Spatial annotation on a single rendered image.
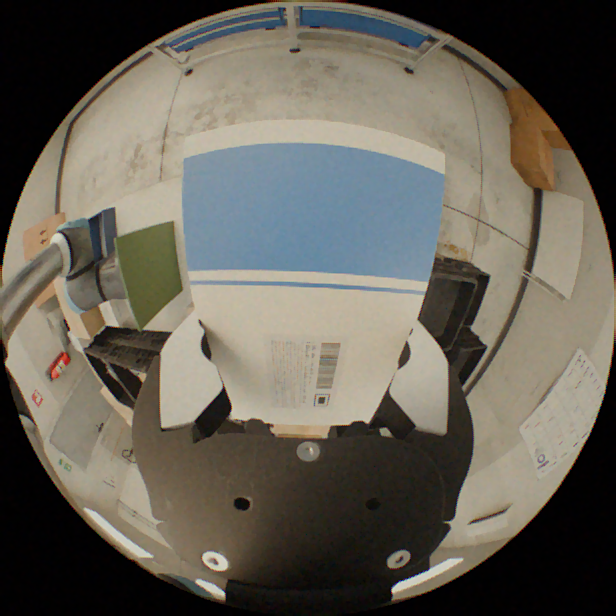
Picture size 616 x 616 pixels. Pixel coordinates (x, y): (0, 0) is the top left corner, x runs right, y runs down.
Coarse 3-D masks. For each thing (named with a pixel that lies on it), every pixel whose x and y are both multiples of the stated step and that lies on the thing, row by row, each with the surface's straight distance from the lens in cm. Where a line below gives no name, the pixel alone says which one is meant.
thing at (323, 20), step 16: (320, 0) 148; (304, 16) 156; (320, 16) 156; (336, 16) 155; (352, 16) 155; (368, 16) 153; (368, 32) 164; (384, 32) 163; (400, 32) 162; (416, 32) 161; (416, 48) 173
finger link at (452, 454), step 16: (448, 368) 10; (448, 384) 9; (448, 400) 9; (464, 400) 9; (448, 416) 8; (464, 416) 9; (416, 432) 7; (448, 432) 8; (464, 432) 8; (432, 448) 7; (448, 448) 7; (464, 448) 8; (448, 464) 7; (464, 464) 8; (448, 480) 7; (464, 480) 8; (448, 496) 7; (448, 512) 7
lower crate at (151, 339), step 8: (128, 336) 99; (136, 336) 94; (144, 336) 92; (152, 336) 88; (160, 336) 85; (168, 336) 83; (128, 344) 91; (136, 344) 87; (144, 344) 84; (152, 344) 81; (160, 344) 80
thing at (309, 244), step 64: (256, 128) 9; (320, 128) 9; (192, 192) 10; (256, 192) 8; (320, 192) 8; (384, 192) 9; (192, 256) 10; (256, 256) 9; (320, 256) 8; (384, 256) 9; (256, 320) 10; (320, 320) 10; (384, 320) 11; (256, 384) 14; (320, 384) 13; (384, 384) 14
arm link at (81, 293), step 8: (88, 264) 62; (80, 272) 62; (88, 272) 62; (72, 280) 63; (80, 280) 62; (88, 280) 62; (64, 288) 67; (72, 288) 64; (80, 288) 63; (88, 288) 62; (96, 288) 62; (72, 296) 65; (80, 296) 64; (88, 296) 63; (96, 296) 63; (72, 304) 66; (80, 304) 65; (88, 304) 65; (96, 304) 65; (80, 312) 68
